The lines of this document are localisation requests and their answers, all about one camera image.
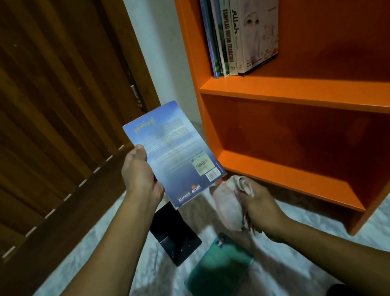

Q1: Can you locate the white cleaning cloth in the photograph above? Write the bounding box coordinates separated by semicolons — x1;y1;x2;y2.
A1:
209;172;262;242

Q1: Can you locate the black book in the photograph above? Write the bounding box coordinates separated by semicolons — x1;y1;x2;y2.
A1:
145;197;206;271

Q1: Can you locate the blue paperback book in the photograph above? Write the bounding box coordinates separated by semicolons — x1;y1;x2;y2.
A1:
119;93;232;217

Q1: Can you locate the orange wooden bookshelf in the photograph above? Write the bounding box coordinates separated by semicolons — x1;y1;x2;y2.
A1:
173;0;390;260

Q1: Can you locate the person's left forearm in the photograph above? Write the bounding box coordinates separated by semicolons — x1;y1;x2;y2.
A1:
0;187;173;296

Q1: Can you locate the pale blue thin book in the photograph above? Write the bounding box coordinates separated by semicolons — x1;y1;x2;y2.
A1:
210;0;234;78

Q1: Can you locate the person's right forearm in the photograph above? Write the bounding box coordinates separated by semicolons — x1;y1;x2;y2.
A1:
268;200;390;296

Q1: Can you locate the brown wooden door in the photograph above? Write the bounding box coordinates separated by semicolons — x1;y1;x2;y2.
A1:
0;0;194;296

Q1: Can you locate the person's left hand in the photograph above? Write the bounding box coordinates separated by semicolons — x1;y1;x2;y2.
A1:
116;141;168;216

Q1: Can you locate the person's right hand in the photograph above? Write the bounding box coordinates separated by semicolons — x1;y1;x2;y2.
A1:
234;170;293;250

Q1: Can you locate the white book with face drawing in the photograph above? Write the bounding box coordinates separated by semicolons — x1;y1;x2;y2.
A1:
225;0;298;77

